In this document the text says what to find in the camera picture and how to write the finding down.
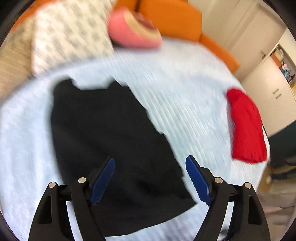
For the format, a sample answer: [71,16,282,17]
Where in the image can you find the black sweater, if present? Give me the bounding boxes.
[51,79,195,237]

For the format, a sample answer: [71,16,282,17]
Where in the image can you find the red folded garment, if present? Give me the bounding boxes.
[226,88,267,164]

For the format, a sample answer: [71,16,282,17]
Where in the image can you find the white wardrobe cabinet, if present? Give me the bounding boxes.
[240,27,296,137]

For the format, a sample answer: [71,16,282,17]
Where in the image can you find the beige patchwork pillow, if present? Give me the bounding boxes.
[0,17,35,101]

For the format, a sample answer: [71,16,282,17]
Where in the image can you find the floral white pillow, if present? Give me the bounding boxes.
[32,1,115,76]

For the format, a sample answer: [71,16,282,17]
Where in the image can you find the pink bear plush cushion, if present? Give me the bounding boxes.
[107,8,162,49]

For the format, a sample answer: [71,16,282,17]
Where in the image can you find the orange sofa bed frame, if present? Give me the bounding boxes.
[16,1,239,72]

